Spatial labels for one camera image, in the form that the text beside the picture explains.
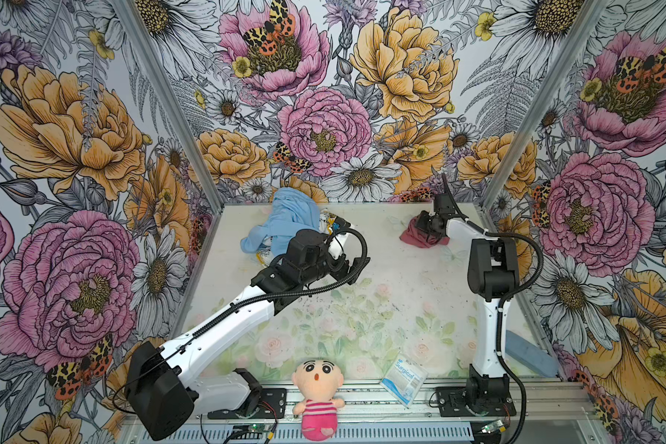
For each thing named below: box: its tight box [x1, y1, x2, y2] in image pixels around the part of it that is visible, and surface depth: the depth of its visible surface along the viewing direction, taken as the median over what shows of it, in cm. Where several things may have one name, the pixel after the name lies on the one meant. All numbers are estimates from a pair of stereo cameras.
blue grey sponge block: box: [505, 329, 559, 379], surface depth 82 cm
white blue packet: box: [380, 351, 429, 409], surface depth 79 cm
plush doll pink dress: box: [291, 358, 346, 443], surface depth 71 cm
